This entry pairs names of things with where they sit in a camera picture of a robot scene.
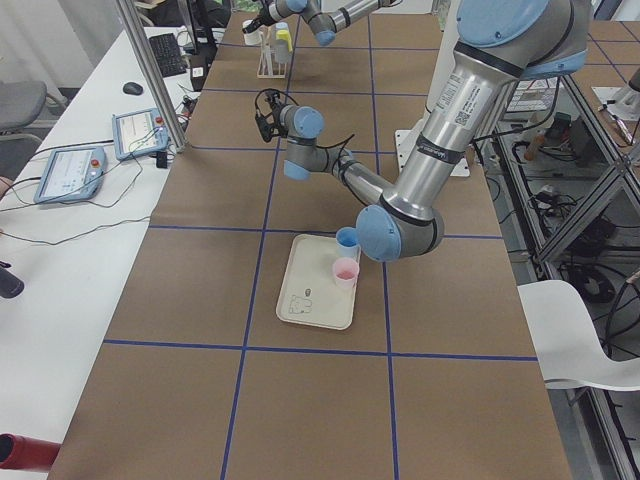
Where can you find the yellow plastic cup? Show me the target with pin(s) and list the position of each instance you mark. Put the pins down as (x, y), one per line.
(283, 36)

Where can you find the black monitor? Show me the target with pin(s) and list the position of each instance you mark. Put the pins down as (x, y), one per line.
(206, 17)

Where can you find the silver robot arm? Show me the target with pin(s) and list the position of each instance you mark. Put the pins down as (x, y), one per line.
(324, 26)
(499, 42)

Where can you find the cream serving tray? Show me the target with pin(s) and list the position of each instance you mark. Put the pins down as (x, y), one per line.
(308, 295)

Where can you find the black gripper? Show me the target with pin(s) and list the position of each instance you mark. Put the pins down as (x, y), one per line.
(274, 108)
(256, 19)

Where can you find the black keyboard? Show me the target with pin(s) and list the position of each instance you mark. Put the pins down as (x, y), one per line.
(167, 53)

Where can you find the teach pendant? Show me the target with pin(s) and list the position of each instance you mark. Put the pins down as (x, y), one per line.
(71, 174)
(139, 133)

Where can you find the white chair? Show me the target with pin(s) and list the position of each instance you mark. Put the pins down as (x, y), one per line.
(565, 341)

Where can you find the cream plastic cup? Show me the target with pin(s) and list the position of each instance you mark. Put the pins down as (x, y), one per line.
(251, 33)

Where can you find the far teach pendant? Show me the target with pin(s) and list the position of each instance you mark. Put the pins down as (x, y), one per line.
(139, 133)

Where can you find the aluminium frame post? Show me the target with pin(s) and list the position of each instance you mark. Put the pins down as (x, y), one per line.
(151, 71)

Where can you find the black computer mouse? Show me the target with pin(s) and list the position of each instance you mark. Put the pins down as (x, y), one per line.
(132, 88)

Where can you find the light blue plastic cup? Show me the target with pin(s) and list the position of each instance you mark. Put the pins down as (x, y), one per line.
(347, 242)

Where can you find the grey plastic cup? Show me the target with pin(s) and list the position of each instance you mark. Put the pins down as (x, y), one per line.
(282, 51)

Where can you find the red cylinder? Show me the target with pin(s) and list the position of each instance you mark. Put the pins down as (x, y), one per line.
(27, 454)

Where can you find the near teach pendant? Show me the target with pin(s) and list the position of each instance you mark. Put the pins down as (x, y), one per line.
(71, 174)

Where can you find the pink plastic cup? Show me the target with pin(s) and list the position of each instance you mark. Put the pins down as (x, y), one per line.
(345, 272)

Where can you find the white wire cup rack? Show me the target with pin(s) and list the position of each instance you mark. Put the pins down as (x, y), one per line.
(267, 67)

